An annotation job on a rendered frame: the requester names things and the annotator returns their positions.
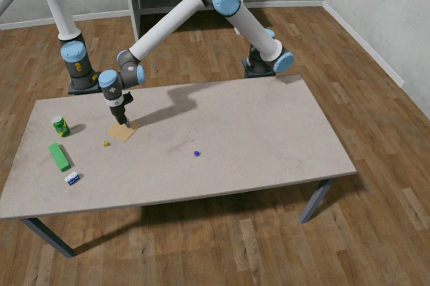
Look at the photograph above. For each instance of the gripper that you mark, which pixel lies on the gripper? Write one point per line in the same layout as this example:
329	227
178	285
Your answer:
118	114

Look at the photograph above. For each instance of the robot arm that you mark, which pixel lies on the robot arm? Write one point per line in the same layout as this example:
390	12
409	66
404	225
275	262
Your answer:
161	27
55	0

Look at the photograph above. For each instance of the tan mat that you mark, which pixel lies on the tan mat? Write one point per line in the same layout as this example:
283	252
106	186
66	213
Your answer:
121	134

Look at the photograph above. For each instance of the blue die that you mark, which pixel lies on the blue die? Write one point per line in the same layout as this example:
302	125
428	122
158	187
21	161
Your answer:
197	153

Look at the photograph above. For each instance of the green drink can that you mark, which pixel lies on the green drink can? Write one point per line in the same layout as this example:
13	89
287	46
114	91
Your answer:
61	127

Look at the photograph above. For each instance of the beige table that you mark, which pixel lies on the beige table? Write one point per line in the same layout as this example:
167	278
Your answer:
168	182

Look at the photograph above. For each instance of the green block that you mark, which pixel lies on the green block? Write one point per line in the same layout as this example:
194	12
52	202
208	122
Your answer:
59	157

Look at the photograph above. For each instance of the blue and white box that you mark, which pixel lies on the blue and white box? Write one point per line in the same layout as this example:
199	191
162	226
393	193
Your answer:
72	178

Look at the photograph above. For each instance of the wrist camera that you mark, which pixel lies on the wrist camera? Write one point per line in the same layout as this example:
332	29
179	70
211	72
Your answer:
128	97

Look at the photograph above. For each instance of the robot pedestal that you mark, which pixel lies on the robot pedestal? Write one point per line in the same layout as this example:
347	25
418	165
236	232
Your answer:
258	74
84	91

